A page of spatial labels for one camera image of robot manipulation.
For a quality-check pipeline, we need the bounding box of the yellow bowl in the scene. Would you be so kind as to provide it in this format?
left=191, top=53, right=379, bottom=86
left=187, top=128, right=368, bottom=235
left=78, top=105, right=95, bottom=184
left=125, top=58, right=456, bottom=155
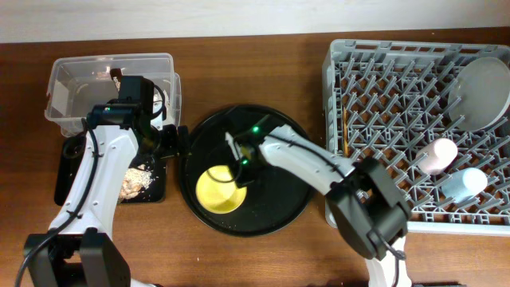
left=195, top=165, right=248, bottom=214

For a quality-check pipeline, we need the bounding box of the peanut shells and rice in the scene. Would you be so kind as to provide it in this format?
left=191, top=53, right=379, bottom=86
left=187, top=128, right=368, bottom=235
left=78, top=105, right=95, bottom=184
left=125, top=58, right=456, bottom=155
left=118, top=165, right=154, bottom=202

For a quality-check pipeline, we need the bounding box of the brown snack wrapper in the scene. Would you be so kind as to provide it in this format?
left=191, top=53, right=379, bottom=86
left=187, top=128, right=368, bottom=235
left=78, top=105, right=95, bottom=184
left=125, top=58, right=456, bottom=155
left=109, top=68, right=123, bottom=91

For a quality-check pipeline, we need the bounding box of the wooden chopstick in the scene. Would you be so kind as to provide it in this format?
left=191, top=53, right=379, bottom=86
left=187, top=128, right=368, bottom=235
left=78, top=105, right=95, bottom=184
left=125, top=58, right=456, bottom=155
left=342, top=107, right=349, bottom=156

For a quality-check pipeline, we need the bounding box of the pink cup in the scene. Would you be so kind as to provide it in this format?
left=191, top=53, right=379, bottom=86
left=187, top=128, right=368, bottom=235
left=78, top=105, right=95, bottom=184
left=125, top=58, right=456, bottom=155
left=416, top=138, right=458, bottom=175

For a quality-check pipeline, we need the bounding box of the blue cup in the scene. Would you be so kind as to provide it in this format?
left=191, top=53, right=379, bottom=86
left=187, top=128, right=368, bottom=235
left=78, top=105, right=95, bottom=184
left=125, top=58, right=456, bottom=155
left=441, top=167, right=488, bottom=203

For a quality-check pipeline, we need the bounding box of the grey plate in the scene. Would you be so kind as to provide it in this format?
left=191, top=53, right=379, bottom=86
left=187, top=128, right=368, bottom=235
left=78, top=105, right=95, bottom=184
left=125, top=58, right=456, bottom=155
left=448, top=57, right=509, bottom=132

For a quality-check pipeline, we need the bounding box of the white tissue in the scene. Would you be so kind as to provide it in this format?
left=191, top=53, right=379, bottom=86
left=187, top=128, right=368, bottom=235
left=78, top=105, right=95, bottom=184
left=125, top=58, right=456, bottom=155
left=163, top=90, right=170, bottom=108

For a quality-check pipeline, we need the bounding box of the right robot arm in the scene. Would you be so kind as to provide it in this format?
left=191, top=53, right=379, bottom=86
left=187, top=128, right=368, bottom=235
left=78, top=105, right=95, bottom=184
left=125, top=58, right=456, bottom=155
left=225, top=124, right=412, bottom=287

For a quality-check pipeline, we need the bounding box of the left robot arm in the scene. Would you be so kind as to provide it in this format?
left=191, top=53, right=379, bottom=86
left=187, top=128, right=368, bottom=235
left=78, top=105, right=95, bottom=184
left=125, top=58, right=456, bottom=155
left=15, top=76, right=190, bottom=286

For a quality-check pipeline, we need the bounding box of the grey dishwasher rack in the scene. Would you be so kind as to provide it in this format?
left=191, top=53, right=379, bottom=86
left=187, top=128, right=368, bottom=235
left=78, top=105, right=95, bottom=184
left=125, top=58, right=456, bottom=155
left=322, top=39, right=509, bottom=236

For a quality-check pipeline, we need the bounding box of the round black serving tray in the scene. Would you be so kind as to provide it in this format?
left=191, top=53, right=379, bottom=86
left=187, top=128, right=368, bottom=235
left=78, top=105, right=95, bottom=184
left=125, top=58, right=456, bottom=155
left=178, top=104, right=315, bottom=237

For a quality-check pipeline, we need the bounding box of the black rectangular tray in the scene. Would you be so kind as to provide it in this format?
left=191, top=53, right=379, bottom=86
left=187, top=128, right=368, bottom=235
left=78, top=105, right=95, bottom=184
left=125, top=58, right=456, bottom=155
left=54, top=132, right=167, bottom=206

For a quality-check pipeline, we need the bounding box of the clear plastic bin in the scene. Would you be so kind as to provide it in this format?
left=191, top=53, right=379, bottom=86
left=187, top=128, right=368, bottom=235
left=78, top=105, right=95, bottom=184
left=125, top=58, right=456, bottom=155
left=45, top=53, right=182, bottom=137

